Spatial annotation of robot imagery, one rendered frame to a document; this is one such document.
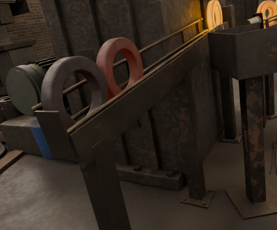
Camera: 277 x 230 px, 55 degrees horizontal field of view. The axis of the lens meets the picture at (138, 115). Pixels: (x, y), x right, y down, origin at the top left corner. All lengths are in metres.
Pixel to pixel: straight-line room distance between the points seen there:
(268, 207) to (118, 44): 0.89
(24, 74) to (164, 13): 1.17
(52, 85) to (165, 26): 0.70
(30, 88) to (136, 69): 1.28
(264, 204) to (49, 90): 1.00
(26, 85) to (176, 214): 1.33
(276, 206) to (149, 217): 0.52
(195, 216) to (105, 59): 0.80
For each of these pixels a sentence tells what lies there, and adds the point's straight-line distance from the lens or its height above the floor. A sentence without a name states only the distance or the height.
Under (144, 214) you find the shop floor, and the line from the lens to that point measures 1.27.
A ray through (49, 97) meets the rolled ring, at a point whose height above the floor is 0.70.
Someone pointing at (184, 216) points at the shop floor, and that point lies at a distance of 1.23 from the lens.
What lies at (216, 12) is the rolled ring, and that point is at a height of 0.78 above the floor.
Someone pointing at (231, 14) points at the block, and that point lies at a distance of 1.75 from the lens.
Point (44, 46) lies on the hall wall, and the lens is 8.37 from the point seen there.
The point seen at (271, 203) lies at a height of 0.01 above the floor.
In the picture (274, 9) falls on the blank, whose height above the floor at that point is 0.72.
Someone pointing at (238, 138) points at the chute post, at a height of 0.01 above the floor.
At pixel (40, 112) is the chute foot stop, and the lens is 0.58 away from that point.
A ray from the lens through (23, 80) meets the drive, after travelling 2.03.
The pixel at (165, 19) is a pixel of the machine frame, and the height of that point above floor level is 0.80.
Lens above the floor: 0.80
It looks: 19 degrees down
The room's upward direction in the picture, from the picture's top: 11 degrees counter-clockwise
